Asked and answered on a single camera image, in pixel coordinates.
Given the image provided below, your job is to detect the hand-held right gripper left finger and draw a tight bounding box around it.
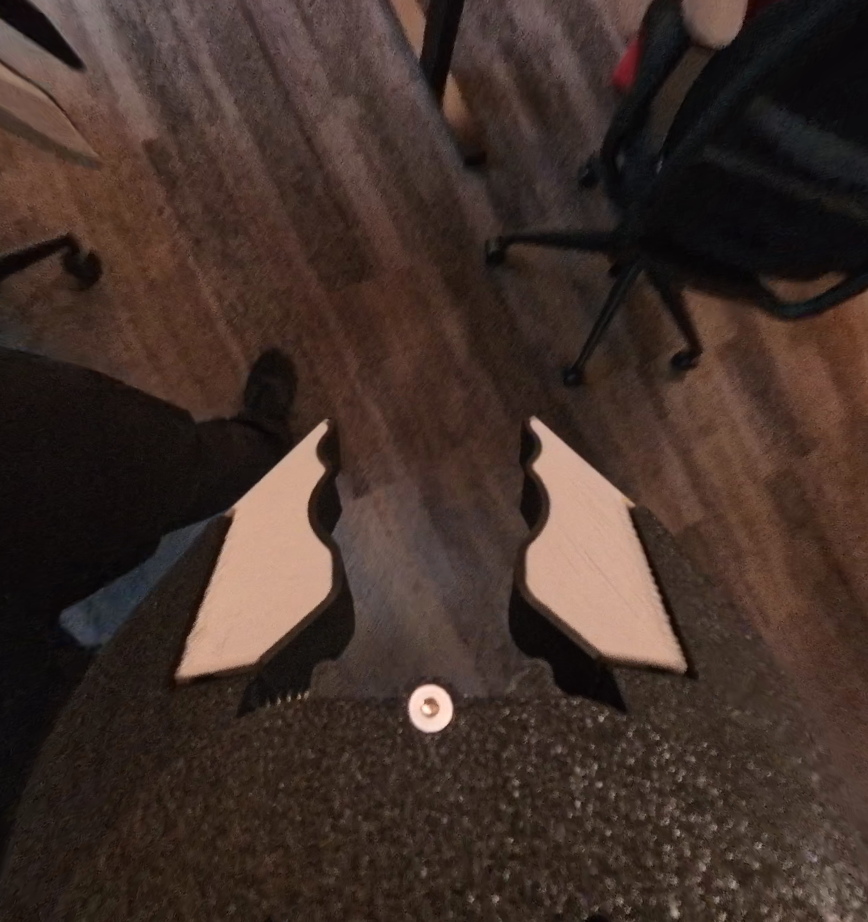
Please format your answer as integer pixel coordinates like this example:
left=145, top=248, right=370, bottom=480
left=174, top=418, right=357, bottom=689

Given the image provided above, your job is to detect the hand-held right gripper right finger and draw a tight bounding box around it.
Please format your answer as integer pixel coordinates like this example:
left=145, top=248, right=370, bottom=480
left=509, top=416, right=697, bottom=696

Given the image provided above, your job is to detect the black left shoe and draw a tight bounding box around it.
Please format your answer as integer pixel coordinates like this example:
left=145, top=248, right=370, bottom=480
left=241, top=349, right=299, bottom=437

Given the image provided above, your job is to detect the person's left leg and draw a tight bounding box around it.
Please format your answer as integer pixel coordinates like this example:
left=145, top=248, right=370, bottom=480
left=0, top=344, right=294, bottom=649

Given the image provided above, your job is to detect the red object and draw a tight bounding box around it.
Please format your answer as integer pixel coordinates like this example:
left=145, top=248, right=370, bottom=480
left=616, top=35, right=649, bottom=93

